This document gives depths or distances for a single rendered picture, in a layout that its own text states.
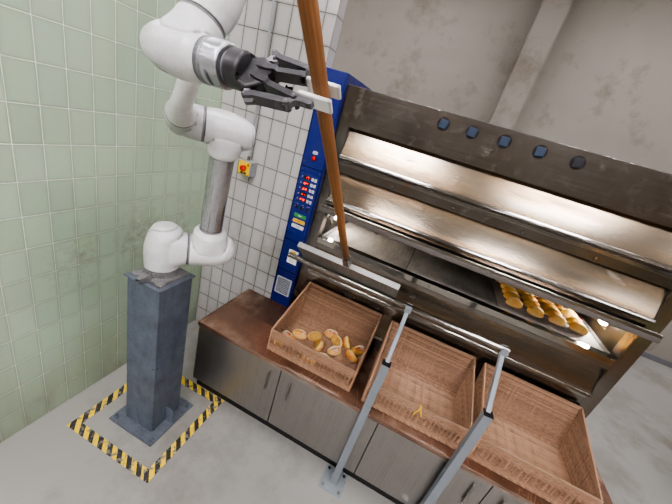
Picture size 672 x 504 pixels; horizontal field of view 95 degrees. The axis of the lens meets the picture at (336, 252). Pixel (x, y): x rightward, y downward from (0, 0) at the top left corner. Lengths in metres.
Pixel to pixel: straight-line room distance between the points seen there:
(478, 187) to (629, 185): 0.63
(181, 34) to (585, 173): 1.72
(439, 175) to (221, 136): 1.13
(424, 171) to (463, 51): 3.72
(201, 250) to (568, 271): 1.86
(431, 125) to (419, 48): 3.70
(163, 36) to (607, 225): 1.90
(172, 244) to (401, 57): 4.60
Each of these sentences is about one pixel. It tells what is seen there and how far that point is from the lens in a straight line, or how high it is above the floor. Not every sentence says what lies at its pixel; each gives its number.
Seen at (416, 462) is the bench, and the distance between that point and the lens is 2.01.
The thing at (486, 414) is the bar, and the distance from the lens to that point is 1.66.
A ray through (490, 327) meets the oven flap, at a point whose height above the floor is 1.06.
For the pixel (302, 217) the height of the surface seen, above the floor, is 1.28.
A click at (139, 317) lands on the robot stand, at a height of 0.79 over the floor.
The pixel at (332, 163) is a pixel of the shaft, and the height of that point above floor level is 1.82.
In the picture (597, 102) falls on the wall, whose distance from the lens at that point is 5.55.
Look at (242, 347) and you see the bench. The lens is 2.00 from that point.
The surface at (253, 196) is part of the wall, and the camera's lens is 2.26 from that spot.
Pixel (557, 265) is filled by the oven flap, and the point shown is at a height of 1.55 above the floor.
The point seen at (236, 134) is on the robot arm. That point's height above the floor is 1.76.
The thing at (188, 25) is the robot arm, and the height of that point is 2.00.
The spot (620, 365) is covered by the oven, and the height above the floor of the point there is 1.17.
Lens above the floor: 1.93
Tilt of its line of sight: 23 degrees down
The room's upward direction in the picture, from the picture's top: 17 degrees clockwise
